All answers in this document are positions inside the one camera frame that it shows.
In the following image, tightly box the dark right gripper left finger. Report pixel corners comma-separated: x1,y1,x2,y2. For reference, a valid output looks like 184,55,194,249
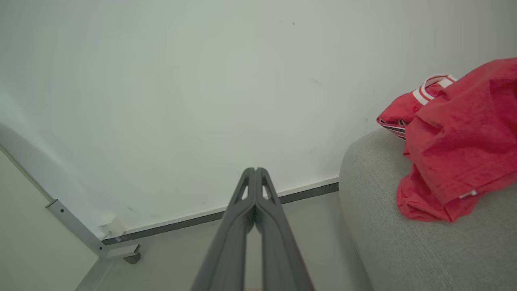
190,168,256,291

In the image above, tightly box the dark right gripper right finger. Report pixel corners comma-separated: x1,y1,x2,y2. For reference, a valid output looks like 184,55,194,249
256,168,315,291

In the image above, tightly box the red striped sports jersey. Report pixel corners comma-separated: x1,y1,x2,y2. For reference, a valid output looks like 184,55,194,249
376,74,459,142

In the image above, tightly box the red garment with white lettering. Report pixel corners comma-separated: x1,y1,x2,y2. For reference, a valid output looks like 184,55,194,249
396,57,517,223

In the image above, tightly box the white black baseboard strip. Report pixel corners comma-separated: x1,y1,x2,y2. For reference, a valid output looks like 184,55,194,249
103,177,340,246

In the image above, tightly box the grey fabric sofa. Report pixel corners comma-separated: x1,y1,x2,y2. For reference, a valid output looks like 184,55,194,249
338,127,517,291

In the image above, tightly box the beige partition panel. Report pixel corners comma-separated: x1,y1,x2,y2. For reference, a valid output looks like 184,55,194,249
0,145,99,291

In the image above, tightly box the white wall socket box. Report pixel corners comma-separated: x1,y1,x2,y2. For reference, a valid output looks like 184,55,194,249
98,216,128,240

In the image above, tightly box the grey metal frame post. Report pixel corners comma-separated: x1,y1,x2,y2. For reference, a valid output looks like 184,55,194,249
45,199,142,264

